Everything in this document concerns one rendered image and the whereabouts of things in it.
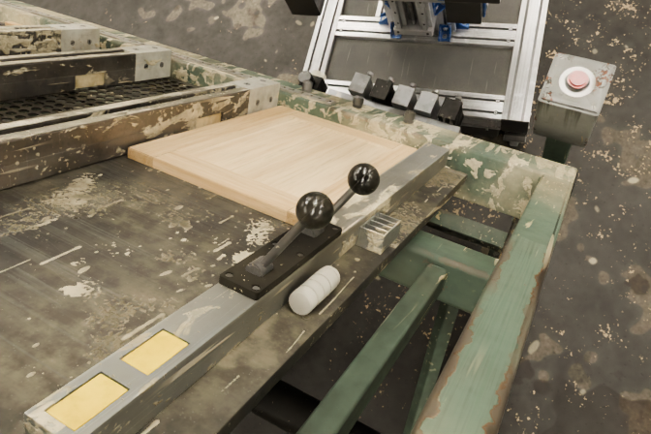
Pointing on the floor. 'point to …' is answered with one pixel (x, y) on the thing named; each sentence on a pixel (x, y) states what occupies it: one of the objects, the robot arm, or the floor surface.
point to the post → (556, 150)
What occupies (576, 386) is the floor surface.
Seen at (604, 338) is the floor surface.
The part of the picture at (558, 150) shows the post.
